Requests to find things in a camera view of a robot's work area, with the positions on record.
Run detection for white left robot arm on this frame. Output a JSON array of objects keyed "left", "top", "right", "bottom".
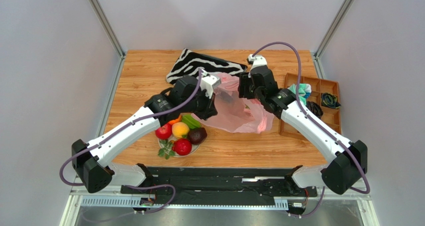
[{"left": 71, "top": 73, "right": 221, "bottom": 193}]

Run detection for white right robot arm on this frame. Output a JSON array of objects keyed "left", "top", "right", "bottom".
[{"left": 238, "top": 65, "right": 368, "bottom": 195}]

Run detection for zebra striped cloth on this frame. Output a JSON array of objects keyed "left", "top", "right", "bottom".
[{"left": 166, "top": 48, "right": 248, "bottom": 85}]

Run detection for white floral plate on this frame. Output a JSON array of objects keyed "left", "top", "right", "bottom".
[{"left": 158, "top": 136, "right": 200, "bottom": 159}]

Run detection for yellow peach fruit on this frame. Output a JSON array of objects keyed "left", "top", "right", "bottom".
[{"left": 172, "top": 122, "right": 190, "bottom": 139}]

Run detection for orange fruit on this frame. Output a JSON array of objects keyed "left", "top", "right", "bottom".
[{"left": 168, "top": 115, "right": 182, "bottom": 125}]

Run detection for pink printed plastic bag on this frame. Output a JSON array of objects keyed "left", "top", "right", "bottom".
[{"left": 192, "top": 73, "right": 275, "bottom": 134}]

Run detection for red apple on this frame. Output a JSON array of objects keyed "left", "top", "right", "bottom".
[{"left": 155, "top": 123, "right": 173, "bottom": 140}]

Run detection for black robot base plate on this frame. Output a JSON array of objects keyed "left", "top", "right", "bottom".
[{"left": 120, "top": 167, "right": 318, "bottom": 206}]

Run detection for wooden compartment tray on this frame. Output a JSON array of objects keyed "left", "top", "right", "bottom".
[{"left": 279, "top": 76, "right": 341, "bottom": 140}]

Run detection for black rolled socks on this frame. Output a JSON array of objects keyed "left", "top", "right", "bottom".
[{"left": 306, "top": 101, "right": 324, "bottom": 119}]

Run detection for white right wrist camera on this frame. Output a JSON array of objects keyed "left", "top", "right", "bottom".
[{"left": 247, "top": 54, "right": 267, "bottom": 70}]

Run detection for red pomegranate fruit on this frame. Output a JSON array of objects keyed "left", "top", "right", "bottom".
[{"left": 172, "top": 138, "right": 193, "bottom": 156}]

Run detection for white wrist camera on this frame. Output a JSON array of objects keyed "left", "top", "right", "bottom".
[
  {"left": 247, "top": 54, "right": 267, "bottom": 70},
  {"left": 200, "top": 69, "right": 221, "bottom": 99}
]

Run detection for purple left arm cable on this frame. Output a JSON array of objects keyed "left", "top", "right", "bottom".
[{"left": 59, "top": 68, "right": 204, "bottom": 187}]

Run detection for aluminium frame rail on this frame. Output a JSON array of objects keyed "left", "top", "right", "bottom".
[{"left": 60, "top": 171, "right": 379, "bottom": 226}]

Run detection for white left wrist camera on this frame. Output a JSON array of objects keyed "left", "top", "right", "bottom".
[{"left": 200, "top": 69, "right": 221, "bottom": 99}]

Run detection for teal and white socks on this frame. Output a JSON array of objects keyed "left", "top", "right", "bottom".
[{"left": 288, "top": 83, "right": 312, "bottom": 105}]

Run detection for dark blue patterned socks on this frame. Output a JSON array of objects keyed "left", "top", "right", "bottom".
[{"left": 321, "top": 92, "right": 341, "bottom": 109}]

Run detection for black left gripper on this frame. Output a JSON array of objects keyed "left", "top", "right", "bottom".
[{"left": 181, "top": 88, "right": 218, "bottom": 122}]

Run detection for green star fruit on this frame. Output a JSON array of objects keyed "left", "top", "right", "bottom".
[{"left": 182, "top": 114, "right": 202, "bottom": 129}]

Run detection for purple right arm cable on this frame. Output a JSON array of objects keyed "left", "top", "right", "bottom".
[{"left": 251, "top": 41, "right": 371, "bottom": 195}]

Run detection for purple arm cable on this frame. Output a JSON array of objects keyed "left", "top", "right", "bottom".
[
  {"left": 251, "top": 41, "right": 371, "bottom": 195},
  {"left": 59, "top": 68, "right": 204, "bottom": 187}
]

